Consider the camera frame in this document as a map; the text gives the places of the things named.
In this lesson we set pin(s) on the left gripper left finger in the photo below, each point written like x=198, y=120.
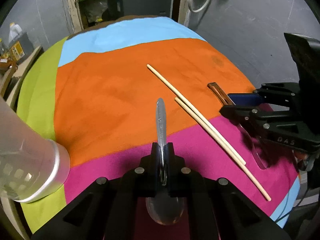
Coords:
x=138, y=175

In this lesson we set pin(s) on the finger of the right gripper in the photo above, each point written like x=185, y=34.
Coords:
x=250, y=96
x=244, y=116

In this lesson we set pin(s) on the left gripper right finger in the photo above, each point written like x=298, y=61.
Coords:
x=182, y=181

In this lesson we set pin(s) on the bamboo chopstick paired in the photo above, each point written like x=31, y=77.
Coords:
x=225, y=148
x=195, y=110

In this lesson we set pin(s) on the white plastic utensil holder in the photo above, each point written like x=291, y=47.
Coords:
x=31, y=167

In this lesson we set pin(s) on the multicolour striped cloth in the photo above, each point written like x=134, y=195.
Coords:
x=94, y=94

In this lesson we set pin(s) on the dark grey cabinet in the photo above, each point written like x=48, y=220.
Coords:
x=120, y=8

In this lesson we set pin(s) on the wooden cutting board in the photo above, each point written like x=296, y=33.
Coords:
x=8, y=69

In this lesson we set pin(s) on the large oil jug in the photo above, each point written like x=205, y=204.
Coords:
x=20, y=47

